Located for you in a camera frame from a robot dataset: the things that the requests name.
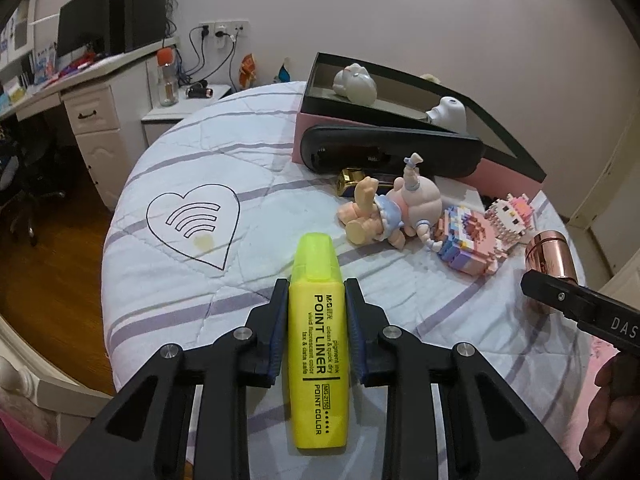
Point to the person's right hand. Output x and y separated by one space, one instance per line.
612 410

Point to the white wall outlet strip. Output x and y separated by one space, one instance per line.
235 26

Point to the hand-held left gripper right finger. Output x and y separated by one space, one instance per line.
356 350

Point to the pile of books and papers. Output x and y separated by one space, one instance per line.
50 65

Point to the pink white block figure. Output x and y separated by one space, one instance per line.
510 215

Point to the white glass-door cabinet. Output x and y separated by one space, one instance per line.
20 35

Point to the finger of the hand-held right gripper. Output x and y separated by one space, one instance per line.
580 305

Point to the black office chair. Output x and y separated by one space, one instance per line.
25 180

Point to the round white figurine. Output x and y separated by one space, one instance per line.
355 85

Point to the pink box with black rim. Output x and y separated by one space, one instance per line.
380 120

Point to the white nightstand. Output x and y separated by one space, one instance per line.
170 112

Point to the pink printed blanket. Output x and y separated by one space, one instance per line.
592 365

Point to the small gold object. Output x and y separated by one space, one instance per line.
350 180

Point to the clear bottle with orange cap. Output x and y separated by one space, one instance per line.
167 85

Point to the rose gold cylinder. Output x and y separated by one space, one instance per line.
550 255

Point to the baby doll figure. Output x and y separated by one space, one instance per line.
420 200

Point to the tall white figurine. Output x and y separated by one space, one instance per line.
450 112

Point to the white desk with drawers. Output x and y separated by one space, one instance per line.
95 110

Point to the black remote control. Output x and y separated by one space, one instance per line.
425 155

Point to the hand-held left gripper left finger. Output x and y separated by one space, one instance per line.
275 350

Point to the small black device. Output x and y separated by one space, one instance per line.
199 92

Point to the yellow highlighter pen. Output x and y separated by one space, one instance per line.
315 360

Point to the cream bed footboard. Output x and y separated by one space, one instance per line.
45 385

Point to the pink clothing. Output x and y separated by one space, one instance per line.
25 450

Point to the purple block cake toy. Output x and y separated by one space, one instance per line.
465 240

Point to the black computer monitor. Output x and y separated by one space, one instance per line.
80 25

